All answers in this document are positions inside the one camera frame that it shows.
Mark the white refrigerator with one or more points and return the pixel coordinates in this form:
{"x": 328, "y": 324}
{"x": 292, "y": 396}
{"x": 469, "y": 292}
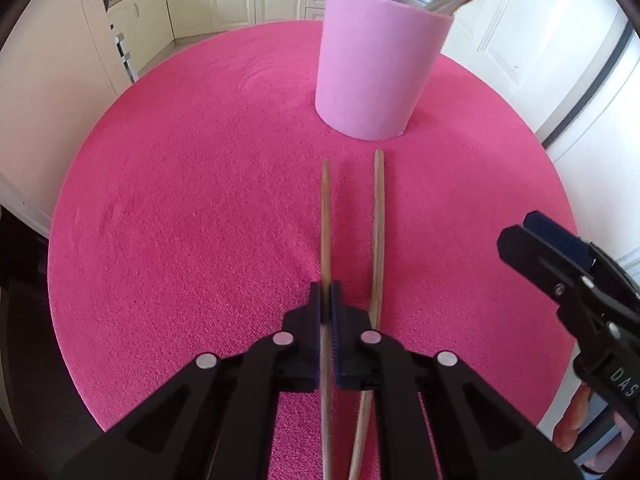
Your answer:
{"x": 600, "y": 160}

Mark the person's right hand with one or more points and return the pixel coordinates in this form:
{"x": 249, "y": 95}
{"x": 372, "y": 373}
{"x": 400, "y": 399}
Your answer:
{"x": 572, "y": 420}

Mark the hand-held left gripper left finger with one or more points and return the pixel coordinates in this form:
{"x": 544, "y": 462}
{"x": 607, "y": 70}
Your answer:
{"x": 315, "y": 340}

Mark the pink round tablecloth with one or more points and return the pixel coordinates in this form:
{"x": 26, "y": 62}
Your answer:
{"x": 200, "y": 210}

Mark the thin wooden chopstick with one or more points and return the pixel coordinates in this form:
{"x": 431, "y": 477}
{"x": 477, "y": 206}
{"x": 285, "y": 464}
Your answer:
{"x": 378, "y": 240}
{"x": 325, "y": 230}

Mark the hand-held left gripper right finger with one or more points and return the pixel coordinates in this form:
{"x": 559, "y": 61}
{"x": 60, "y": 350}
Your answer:
{"x": 336, "y": 340}

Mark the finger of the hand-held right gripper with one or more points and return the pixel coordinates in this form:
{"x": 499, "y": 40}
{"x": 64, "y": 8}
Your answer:
{"x": 557, "y": 237}
{"x": 540, "y": 265}

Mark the white door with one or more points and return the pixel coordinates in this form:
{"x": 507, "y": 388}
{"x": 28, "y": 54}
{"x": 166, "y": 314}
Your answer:
{"x": 500, "y": 45}

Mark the pink cylindrical cup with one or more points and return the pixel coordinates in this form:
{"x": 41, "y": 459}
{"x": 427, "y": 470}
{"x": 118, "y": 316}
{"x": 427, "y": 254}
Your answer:
{"x": 375, "y": 70}

